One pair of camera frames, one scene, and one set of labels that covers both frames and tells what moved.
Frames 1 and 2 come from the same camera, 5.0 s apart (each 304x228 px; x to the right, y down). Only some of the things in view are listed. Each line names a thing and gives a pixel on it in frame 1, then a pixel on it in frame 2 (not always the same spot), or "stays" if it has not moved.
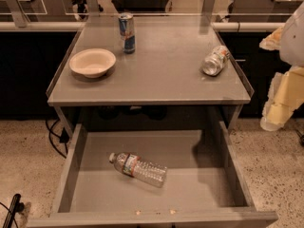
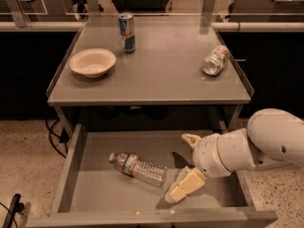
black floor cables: x=64 y=138 stays
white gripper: x=294 y=42 -> x=206 y=155
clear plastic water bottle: x=135 y=166 stays
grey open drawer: x=205 y=186 stays
